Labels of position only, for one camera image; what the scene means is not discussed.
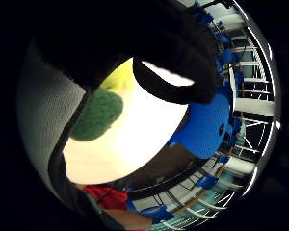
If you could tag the row of white tables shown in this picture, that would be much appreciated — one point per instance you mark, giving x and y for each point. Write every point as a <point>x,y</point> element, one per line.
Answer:
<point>252,106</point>

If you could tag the green and yellow plush toy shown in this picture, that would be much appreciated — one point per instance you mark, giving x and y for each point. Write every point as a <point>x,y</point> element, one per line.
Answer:
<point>98,115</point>

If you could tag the white mesh fabric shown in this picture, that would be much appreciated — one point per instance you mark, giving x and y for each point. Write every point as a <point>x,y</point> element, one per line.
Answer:
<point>45,112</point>

